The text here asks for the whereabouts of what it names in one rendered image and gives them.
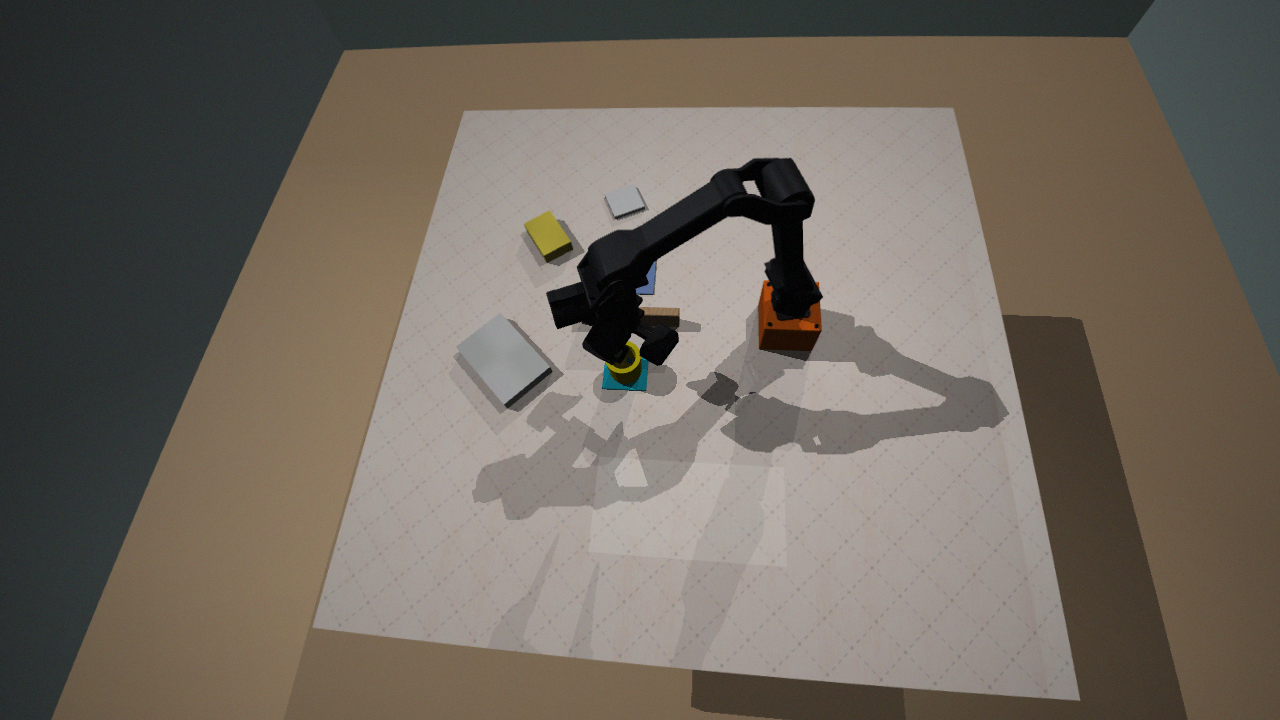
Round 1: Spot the yellow flat block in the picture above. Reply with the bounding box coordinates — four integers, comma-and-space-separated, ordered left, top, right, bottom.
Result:
524, 211, 573, 263

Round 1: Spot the brown wooden plank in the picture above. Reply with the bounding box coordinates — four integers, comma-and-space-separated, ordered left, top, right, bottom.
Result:
640, 307, 680, 327

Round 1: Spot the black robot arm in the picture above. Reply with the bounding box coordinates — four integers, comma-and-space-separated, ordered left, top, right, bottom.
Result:
547, 158, 823, 365

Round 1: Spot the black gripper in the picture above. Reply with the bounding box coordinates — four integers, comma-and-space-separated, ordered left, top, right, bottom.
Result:
585, 296, 678, 366

